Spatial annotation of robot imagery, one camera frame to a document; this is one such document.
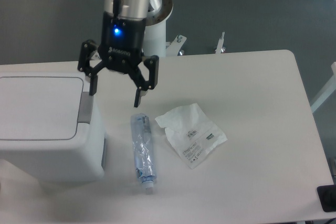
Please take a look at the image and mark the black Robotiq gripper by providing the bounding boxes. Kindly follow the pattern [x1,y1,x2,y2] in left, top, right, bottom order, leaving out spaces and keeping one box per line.
[77,11,160,108]

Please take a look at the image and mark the white trash can grey button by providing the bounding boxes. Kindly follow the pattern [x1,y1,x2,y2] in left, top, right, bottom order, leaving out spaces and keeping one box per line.
[1,72,106,182]

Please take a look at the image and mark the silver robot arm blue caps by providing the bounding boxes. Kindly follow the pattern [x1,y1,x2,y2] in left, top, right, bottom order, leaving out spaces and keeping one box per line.
[78,0,173,107]

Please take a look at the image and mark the crushed clear plastic bottle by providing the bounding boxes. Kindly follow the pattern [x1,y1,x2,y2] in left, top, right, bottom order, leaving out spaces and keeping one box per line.
[130,113,157,195]

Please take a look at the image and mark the crumpled white plastic wrapper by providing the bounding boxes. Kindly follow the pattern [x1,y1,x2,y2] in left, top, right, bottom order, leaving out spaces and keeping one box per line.
[155,103,227,169]

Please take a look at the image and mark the black object at table edge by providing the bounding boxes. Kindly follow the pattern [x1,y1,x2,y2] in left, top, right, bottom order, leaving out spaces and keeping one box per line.
[317,185,335,212]

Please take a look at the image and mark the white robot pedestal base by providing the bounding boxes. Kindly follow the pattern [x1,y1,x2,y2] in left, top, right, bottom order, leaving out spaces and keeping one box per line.
[90,0,226,61]

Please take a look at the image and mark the white frame bar right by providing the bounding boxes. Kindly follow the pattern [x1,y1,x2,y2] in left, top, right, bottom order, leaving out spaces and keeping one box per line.
[310,62,335,113]

